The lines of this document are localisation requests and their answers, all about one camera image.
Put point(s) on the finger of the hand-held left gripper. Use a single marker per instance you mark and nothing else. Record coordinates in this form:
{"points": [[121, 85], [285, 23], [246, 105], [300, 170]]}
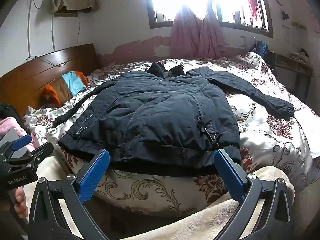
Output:
{"points": [[37, 155], [22, 141]]}

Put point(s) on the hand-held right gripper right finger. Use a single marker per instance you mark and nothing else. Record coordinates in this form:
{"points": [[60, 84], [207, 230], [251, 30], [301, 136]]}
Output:
{"points": [[228, 177]]}

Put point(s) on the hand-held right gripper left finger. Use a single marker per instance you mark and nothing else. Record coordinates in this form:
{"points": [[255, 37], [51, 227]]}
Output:
{"points": [[93, 177]]}

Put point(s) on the dark navy padded jacket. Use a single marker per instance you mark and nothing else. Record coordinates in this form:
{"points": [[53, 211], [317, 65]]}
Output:
{"points": [[155, 110]]}

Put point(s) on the person's left hand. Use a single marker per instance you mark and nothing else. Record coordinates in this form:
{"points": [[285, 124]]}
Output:
{"points": [[21, 205]]}

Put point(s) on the pink fluffy cloth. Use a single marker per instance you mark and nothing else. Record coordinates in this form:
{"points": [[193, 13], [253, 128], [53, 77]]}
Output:
{"points": [[10, 127]]}

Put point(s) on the dark cloth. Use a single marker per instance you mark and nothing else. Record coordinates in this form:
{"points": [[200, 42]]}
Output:
{"points": [[8, 112]]}

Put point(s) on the cream fleece blanket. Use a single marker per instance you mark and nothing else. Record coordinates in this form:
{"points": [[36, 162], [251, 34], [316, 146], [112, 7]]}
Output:
{"points": [[200, 227]]}

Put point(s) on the floral bedspread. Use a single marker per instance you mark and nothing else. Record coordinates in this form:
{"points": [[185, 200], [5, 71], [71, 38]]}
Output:
{"points": [[262, 130]]}

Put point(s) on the wooden headboard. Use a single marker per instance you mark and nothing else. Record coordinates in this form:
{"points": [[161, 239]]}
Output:
{"points": [[37, 72]]}

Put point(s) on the orange blue brown pillow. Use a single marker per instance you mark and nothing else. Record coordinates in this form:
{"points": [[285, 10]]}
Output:
{"points": [[70, 85]]}

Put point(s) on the wooden side table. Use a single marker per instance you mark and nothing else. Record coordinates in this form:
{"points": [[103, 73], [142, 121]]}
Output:
{"points": [[292, 65]]}

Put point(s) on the blue bag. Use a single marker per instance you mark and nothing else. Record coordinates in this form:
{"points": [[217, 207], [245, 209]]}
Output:
{"points": [[262, 48]]}

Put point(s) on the pink curtain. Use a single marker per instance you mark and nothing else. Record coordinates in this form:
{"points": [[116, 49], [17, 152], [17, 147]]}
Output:
{"points": [[197, 37]]}

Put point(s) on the red hanging garment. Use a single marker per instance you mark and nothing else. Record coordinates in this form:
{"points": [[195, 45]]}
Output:
{"points": [[253, 7]]}

